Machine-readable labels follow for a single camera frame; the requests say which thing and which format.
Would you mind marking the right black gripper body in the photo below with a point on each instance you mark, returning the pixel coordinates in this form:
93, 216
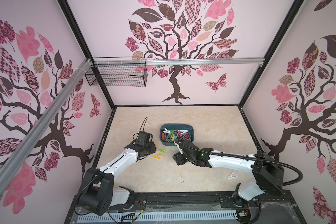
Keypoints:
183, 156

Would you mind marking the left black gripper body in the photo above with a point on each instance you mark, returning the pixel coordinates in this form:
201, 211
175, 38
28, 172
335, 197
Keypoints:
150, 149

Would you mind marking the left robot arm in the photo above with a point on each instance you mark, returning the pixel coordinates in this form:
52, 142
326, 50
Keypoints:
97, 192

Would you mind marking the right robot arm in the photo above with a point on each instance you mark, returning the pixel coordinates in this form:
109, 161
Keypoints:
267, 177

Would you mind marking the teal plastic storage box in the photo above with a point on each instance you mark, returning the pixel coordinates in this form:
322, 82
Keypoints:
174, 128

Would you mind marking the white clothespin left pile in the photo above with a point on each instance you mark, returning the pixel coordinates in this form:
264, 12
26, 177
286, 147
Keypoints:
166, 131

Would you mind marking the white clothespin near right base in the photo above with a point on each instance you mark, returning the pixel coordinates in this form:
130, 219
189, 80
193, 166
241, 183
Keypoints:
231, 176

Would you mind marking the white slotted cable duct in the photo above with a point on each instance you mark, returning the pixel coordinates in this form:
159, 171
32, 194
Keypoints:
156, 217

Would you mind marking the black wire mesh basket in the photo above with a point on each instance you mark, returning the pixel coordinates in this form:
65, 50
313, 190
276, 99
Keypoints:
118, 72

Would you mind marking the aluminium rail on back wall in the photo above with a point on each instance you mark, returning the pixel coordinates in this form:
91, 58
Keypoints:
184, 61

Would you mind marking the aluminium rail on wall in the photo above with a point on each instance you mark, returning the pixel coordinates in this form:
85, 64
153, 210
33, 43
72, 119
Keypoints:
13, 164
184, 61

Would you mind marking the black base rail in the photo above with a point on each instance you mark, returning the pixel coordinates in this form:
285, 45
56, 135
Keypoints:
160, 200

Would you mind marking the aluminium rail on left wall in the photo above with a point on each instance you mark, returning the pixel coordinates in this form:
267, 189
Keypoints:
13, 164

